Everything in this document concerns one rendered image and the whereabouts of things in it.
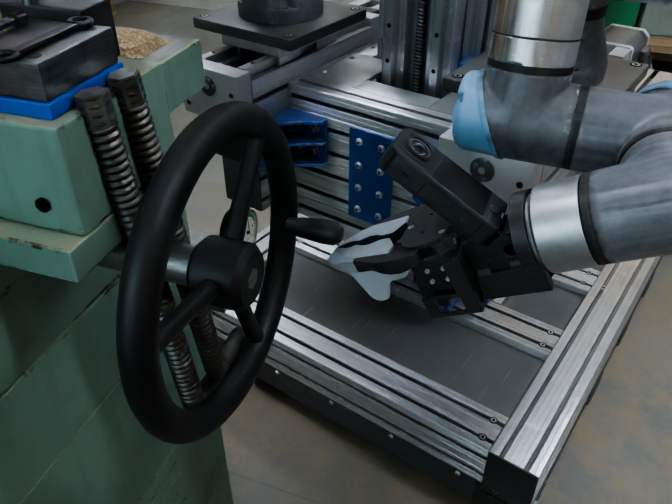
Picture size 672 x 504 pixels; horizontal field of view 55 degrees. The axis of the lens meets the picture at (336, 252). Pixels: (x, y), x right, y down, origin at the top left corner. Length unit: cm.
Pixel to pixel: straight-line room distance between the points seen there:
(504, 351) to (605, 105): 85
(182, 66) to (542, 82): 42
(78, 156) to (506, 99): 35
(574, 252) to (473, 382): 80
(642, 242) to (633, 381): 121
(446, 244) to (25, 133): 33
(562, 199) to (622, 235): 5
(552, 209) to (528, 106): 11
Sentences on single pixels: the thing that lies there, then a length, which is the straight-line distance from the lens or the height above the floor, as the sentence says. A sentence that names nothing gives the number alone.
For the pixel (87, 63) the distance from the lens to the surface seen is 52.
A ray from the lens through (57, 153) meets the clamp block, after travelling 49.
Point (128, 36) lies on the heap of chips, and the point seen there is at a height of 92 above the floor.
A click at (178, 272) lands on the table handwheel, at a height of 81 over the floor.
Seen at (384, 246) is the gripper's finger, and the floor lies 81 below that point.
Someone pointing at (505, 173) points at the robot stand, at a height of 75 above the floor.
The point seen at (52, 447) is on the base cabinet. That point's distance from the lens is 74.
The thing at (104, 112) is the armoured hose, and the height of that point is 96.
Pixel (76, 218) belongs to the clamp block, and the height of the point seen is 89.
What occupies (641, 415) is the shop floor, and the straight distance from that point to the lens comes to 165.
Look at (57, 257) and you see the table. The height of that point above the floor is 86.
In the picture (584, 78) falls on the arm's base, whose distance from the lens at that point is 94.
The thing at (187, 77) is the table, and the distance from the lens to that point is 81.
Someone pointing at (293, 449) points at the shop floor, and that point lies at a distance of 144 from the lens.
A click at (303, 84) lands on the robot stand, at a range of 116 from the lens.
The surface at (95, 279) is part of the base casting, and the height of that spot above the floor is 73.
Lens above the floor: 115
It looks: 36 degrees down
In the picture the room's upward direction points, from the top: straight up
